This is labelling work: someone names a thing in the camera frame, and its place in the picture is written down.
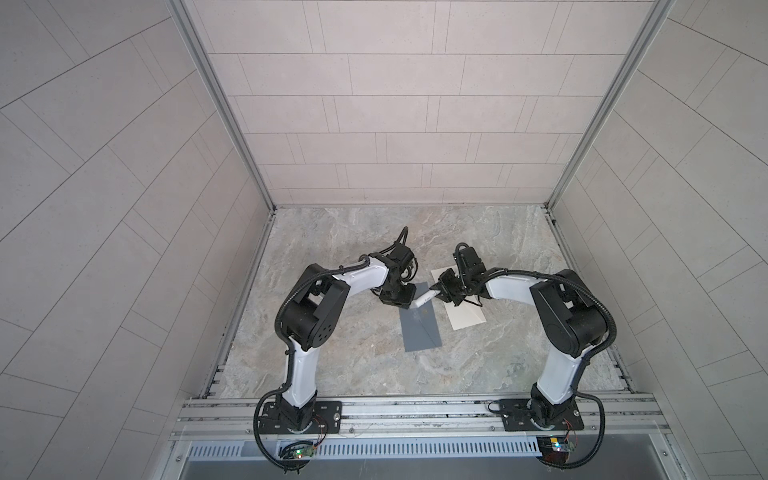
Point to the white glue stick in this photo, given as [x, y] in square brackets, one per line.
[424, 298]

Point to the cream envelope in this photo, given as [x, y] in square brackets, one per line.
[462, 313]

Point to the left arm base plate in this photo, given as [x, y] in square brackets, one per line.
[300, 417]

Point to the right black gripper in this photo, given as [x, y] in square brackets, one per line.
[442, 285]

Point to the right circuit board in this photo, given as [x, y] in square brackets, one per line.
[555, 449]

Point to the circuit board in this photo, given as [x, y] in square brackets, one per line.
[298, 451]
[555, 449]

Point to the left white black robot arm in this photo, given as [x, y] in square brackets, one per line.
[309, 315]

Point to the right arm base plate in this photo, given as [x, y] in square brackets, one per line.
[538, 415]

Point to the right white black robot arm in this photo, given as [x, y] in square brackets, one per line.
[577, 325]

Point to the left circuit board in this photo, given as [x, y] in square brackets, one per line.
[298, 451]

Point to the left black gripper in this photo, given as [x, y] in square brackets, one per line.
[405, 301]

